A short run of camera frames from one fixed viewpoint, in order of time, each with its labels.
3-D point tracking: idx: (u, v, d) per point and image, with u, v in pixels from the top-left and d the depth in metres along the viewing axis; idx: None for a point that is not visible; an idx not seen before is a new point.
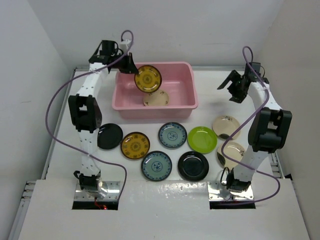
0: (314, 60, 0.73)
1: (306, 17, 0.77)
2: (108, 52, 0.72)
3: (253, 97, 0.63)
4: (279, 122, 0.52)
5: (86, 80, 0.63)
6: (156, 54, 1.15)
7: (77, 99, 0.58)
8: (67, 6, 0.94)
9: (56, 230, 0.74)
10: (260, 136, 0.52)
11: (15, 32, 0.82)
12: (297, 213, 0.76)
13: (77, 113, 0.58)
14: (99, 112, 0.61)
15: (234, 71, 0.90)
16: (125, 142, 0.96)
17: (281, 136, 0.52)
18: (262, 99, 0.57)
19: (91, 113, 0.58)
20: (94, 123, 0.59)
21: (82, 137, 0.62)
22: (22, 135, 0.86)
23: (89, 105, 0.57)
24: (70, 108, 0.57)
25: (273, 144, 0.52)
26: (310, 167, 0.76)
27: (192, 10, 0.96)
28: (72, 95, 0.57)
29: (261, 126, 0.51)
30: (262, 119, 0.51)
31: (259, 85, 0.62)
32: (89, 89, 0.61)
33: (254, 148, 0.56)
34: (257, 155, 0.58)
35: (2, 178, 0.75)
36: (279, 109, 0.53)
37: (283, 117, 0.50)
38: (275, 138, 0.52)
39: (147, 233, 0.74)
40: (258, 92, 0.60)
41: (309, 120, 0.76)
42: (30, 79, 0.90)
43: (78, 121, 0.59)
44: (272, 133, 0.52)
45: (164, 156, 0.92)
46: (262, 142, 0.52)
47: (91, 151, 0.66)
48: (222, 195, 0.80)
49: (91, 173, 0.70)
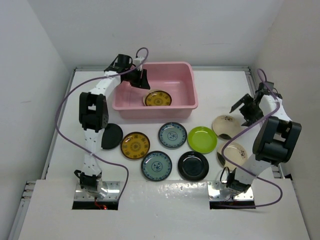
0: (314, 60, 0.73)
1: (306, 17, 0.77)
2: (122, 64, 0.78)
3: (264, 109, 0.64)
4: (287, 134, 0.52)
5: (99, 82, 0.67)
6: (156, 54, 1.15)
7: (88, 97, 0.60)
8: (67, 6, 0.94)
9: (56, 231, 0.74)
10: (266, 144, 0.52)
11: (16, 32, 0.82)
12: (297, 213, 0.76)
13: (85, 111, 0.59)
14: (107, 111, 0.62)
15: (246, 95, 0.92)
16: (125, 142, 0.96)
17: (287, 148, 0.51)
18: (272, 109, 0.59)
19: (98, 112, 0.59)
20: (101, 122, 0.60)
21: (87, 136, 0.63)
22: (22, 135, 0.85)
23: (99, 102, 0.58)
24: (80, 104, 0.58)
25: (277, 155, 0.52)
26: (310, 167, 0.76)
27: (192, 10, 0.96)
28: (84, 93, 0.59)
29: (268, 134, 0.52)
30: (269, 127, 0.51)
31: (271, 97, 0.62)
32: (101, 90, 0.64)
33: (256, 157, 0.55)
34: (259, 165, 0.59)
35: (1, 178, 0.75)
36: (289, 121, 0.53)
37: (291, 128, 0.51)
38: (280, 149, 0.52)
39: (147, 233, 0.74)
40: (269, 104, 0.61)
41: (309, 120, 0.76)
42: (29, 79, 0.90)
43: (85, 119, 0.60)
44: (278, 144, 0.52)
45: (164, 155, 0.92)
46: (266, 151, 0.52)
47: (94, 151, 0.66)
48: (222, 195, 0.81)
49: (92, 173, 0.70)
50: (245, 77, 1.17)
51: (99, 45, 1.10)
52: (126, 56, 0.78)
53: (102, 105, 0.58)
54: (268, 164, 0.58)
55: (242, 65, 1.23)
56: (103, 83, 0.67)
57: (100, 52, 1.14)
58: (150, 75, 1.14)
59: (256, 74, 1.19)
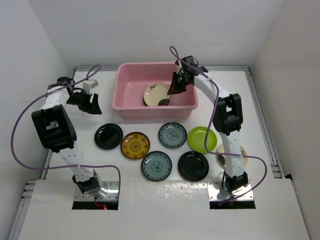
0: (312, 61, 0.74)
1: (307, 17, 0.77)
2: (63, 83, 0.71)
3: (205, 91, 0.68)
4: (233, 105, 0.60)
5: (47, 99, 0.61)
6: (156, 54, 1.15)
7: (43, 114, 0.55)
8: (66, 7, 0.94)
9: (56, 231, 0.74)
10: (225, 123, 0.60)
11: (15, 32, 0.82)
12: (297, 213, 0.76)
13: (48, 132, 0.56)
14: (71, 122, 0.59)
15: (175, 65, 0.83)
16: (125, 142, 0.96)
17: (239, 115, 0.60)
18: (213, 90, 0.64)
19: (63, 127, 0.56)
20: (70, 136, 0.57)
21: (65, 155, 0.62)
22: (22, 135, 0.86)
23: (56, 113, 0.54)
24: (38, 128, 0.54)
25: (235, 123, 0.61)
26: (310, 167, 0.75)
27: (192, 10, 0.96)
28: (35, 111, 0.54)
29: (222, 114, 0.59)
30: (222, 110, 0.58)
31: (202, 76, 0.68)
32: (53, 103, 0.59)
33: (225, 133, 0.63)
34: (233, 138, 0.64)
35: (1, 178, 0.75)
36: (229, 94, 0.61)
37: (235, 100, 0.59)
38: (234, 118, 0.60)
39: (147, 233, 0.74)
40: (204, 83, 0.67)
41: (310, 120, 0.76)
42: (30, 79, 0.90)
43: (51, 141, 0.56)
44: (232, 117, 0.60)
45: (164, 155, 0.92)
46: (227, 125, 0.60)
47: (80, 162, 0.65)
48: (222, 196, 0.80)
49: (87, 177, 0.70)
50: (245, 77, 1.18)
51: (99, 45, 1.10)
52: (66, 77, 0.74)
53: (61, 115, 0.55)
54: (238, 132, 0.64)
55: (242, 65, 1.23)
56: (51, 97, 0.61)
57: (101, 52, 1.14)
58: (150, 74, 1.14)
59: (256, 74, 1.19)
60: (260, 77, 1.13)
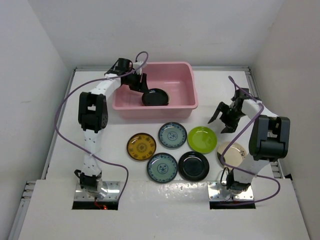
0: (314, 61, 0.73)
1: (307, 17, 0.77)
2: (122, 68, 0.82)
3: (250, 114, 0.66)
4: (279, 130, 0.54)
5: (100, 83, 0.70)
6: (156, 55, 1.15)
7: (88, 97, 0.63)
8: (66, 6, 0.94)
9: (56, 231, 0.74)
10: (262, 143, 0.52)
11: (16, 32, 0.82)
12: (296, 213, 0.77)
13: (85, 111, 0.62)
14: (107, 112, 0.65)
15: (222, 102, 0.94)
16: (131, 144, 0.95)
17: (283, 142, 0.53)
18: (257, 110, 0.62)
19: (98, 113, 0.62)
20: (100, 123, 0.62)
21: (87, 137, 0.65)
22: (22, 136, 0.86)
23: (98, 100, 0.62)
24: (80, 103, 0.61)
25: (275, 151, 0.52)
26: (310, 167, 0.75)
27: (191, 10, 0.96)
28: (84, 93, 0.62)
29: (262, 131, 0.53)
30: (262, 125, 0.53)
31: (252, 101, 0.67)
32: (101, 90, 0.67)
33: (254, 157, 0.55)
34: (258, 163, 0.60)
35: (1, 178, 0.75)
36: (276, 117, 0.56)
37: (281, 122, 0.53)
38: (277, 145, 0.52)
39: (147, 233, 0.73)
40: (253, 106, 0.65)
41: (312, 119, 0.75)
42: (29, 79, 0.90)
43: (85, 119, 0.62)
44: (273, 140, 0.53)
45: (171, 159, 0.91)
46: (264, 149, 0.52)
47: (93, 151, 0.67)
48: (222, 196, 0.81)
49: (92, 173, 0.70)
50: (245, 76, 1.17)
51: (99, 45, 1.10)
52: (126, 60, 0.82)
53: (101, 103, 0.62)
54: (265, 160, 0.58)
55: (242, 65, 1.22)
56: (103, 84, 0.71)
57: (100, 52, 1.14)
58: (150, 75, 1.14)
59: (256, 73, 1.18)
60: (261, 77, 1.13)
